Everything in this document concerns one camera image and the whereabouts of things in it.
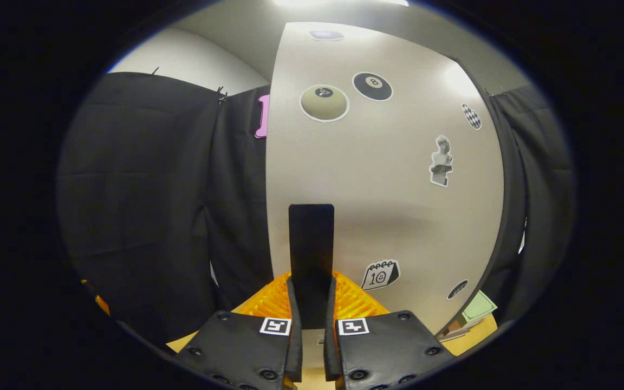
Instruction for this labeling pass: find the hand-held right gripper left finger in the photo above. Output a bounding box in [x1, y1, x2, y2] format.
[174, 272, 303, 390]

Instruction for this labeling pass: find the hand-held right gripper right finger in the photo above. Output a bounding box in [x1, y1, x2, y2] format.
[323, 271, 456, 390]

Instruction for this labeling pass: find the black cabinet door handle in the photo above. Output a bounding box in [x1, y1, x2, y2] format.
[289, 204, 335, 330]

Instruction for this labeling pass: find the grey cabinet door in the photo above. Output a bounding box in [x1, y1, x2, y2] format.
[265, 22, 505, 334]

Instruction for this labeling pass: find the green book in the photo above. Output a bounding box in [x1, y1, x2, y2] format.
[461, 290, 498, 324]

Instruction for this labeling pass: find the black backdrop cloth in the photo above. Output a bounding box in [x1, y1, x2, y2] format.
[56, 71, 577, 347]

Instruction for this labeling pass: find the ceiling light panel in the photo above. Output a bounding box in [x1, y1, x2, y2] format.
[273, 0, 410, 8]

